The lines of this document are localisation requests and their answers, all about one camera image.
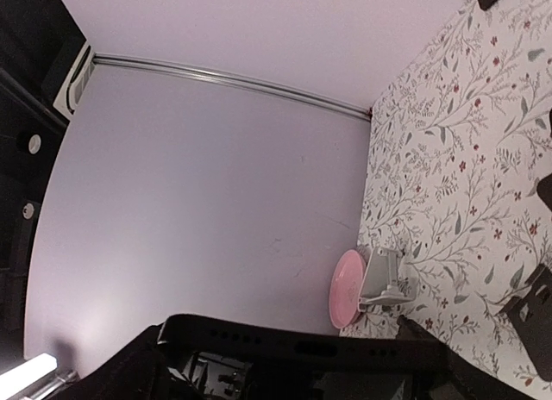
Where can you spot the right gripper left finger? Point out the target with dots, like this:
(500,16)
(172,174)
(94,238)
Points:
(137,371)

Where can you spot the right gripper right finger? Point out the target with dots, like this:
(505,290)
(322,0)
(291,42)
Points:
(462,380)

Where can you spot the black phone front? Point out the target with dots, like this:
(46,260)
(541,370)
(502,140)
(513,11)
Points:
(284,364)

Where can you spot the black stand wooden base front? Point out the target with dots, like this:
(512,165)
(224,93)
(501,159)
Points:
(530,316)

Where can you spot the silver phone stand left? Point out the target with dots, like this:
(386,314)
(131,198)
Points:
(380,285)

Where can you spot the pink bowl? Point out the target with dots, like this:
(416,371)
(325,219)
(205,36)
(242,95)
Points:
(344,289)

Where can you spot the floral table mat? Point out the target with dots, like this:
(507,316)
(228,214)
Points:
(459,142)

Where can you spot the left aluminium frame post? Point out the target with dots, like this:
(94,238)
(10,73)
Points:
(232,80)

